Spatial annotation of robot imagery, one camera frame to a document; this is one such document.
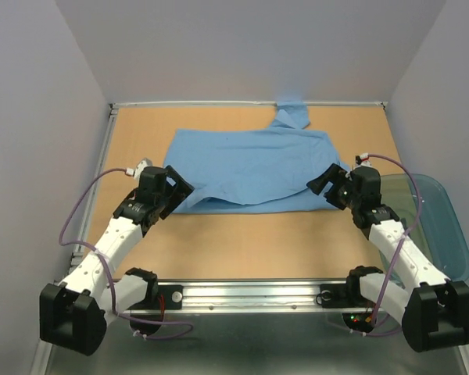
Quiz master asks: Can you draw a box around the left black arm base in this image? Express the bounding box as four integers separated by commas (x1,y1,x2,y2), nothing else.
128,282,183,338

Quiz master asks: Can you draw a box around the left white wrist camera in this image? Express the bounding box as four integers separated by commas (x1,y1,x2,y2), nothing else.
125,158,153,180

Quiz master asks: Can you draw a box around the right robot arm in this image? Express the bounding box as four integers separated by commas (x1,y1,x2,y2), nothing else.
307,159,469,352

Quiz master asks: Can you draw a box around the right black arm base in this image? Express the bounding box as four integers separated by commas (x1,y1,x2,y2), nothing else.
315,283,374,334

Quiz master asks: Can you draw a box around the blue long sleeve shirt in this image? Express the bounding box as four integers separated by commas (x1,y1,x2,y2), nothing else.
165,102,344,214

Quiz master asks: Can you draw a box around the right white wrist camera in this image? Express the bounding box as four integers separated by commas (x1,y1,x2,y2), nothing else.
353,153,372,169

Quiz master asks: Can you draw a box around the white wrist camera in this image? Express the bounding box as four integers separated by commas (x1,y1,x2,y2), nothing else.
353,153,372,169
125,158,153,180

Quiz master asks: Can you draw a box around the translucent teal plastic bin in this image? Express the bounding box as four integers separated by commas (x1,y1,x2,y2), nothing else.
381,174,469,281

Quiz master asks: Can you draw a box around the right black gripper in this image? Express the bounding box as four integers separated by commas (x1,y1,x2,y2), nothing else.
305,162,360,210

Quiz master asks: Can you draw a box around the aluminium mounting rail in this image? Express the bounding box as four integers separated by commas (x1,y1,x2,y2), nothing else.
31,280,466,374

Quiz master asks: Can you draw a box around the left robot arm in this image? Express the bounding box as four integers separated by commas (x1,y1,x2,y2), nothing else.
39,159,194,355

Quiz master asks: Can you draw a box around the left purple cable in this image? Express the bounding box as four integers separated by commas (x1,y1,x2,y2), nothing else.
58,167,195,341

